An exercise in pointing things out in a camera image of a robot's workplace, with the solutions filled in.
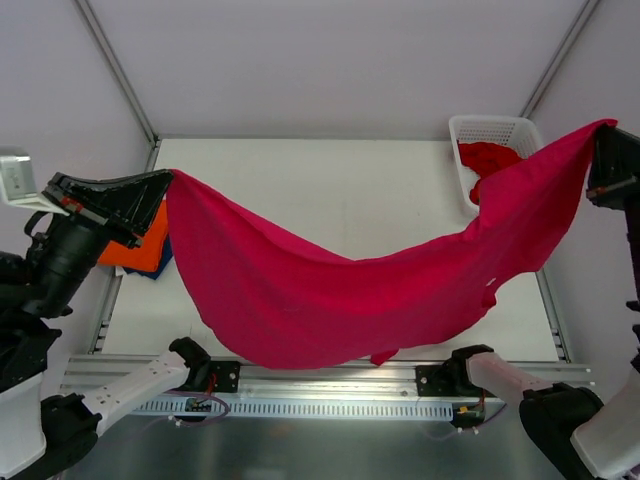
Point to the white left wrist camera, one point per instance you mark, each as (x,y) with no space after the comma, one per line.
(18,186)

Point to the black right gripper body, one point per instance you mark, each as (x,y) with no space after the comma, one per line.
(613,186)

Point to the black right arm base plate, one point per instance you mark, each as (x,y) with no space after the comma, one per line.
(441,381)

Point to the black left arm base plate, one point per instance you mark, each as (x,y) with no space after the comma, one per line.
(216,376)

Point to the aluminium mounting rail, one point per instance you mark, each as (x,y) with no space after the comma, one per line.
(357,380)

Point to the white plastic basket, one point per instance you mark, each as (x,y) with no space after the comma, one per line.
(516,133)

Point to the white slotted cable duct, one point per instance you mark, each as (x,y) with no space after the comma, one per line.
(438,411)

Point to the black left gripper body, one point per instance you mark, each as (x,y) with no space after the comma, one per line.
(93,210)

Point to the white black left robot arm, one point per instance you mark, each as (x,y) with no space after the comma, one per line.
(73,222)

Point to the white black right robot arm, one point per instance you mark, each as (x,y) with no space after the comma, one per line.
(583,437)

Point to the magenta t shirt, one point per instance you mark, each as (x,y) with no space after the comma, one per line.
(282,302)

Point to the red t shirt in basket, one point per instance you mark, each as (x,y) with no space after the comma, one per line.
(485,159)

